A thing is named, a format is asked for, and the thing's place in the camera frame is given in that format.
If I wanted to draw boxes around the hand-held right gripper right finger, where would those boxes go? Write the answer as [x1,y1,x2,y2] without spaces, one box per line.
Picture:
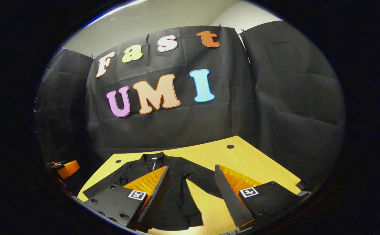
[214,164,308,229]

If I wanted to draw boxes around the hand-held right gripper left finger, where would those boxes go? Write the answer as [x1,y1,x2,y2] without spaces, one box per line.
[83,165,170,229]

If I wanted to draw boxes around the black jacket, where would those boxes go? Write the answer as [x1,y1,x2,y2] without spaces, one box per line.
[83,152,230,230]

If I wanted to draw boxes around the black backdrop cloth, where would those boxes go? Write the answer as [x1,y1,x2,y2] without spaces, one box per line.
[34,20,346,196]

